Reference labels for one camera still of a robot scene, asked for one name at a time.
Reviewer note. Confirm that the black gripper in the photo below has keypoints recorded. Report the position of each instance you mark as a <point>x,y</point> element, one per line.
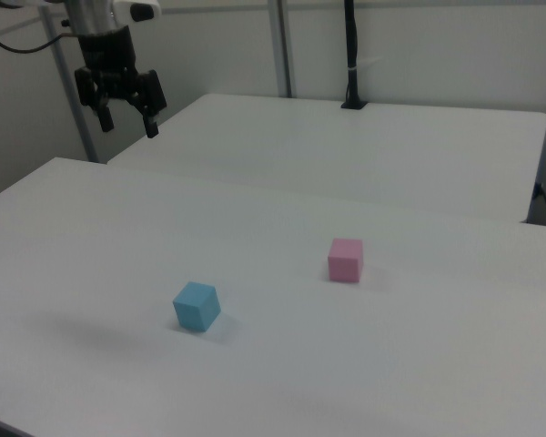
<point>109,54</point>

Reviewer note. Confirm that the blue cube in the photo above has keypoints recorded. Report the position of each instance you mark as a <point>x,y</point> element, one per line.
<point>195,309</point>

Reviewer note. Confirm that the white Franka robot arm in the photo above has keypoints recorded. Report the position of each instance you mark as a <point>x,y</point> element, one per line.
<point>95,16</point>

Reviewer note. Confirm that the pink cube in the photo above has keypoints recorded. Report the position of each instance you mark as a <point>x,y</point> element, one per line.
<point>343,261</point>

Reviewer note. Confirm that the white table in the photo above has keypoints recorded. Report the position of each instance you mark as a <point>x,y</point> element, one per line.
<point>346,150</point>

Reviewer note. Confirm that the thin aluminium frame post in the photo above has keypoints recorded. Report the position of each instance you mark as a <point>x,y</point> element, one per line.
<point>70,91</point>

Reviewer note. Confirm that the wide aluminium frame post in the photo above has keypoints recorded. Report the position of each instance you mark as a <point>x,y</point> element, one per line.
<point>283,45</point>

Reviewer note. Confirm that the black camera stand pole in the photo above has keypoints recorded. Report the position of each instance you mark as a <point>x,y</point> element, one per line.
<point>352,45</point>

